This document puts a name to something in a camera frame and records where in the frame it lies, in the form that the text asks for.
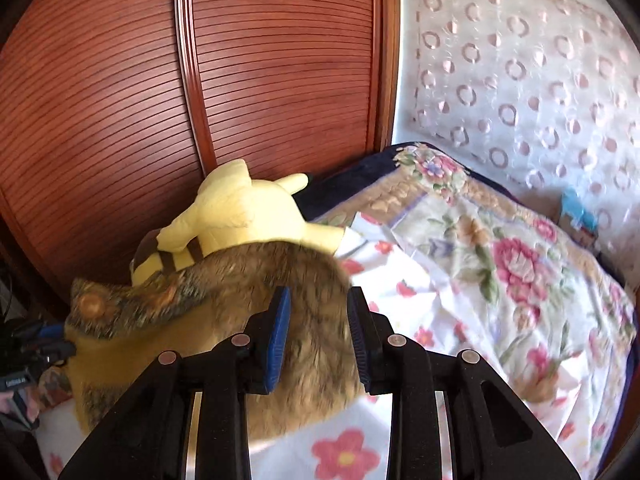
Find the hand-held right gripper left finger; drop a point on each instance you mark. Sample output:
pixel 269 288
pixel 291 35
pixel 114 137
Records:
pixel 277 345

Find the blue packet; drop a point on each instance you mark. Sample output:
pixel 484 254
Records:
pixel 580 210

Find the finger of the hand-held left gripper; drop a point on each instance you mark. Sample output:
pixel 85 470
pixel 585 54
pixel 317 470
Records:
pixel 52 342

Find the circle-patterned sheer curtain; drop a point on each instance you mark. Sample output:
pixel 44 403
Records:
pixel 525 70

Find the yellow plush toy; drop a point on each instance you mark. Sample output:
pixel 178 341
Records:
pixel 245 210

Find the golden patterned shirt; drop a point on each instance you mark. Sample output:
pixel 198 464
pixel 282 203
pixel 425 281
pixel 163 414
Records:
pixel 215 300

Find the wooden slatted wardrobe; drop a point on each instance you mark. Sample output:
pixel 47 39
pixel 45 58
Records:
pixel 150 110

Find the floral quilt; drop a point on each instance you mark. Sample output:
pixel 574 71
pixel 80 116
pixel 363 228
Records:
pixel 500 260

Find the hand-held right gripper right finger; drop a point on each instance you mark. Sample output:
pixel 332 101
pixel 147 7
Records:
pixel 360 345

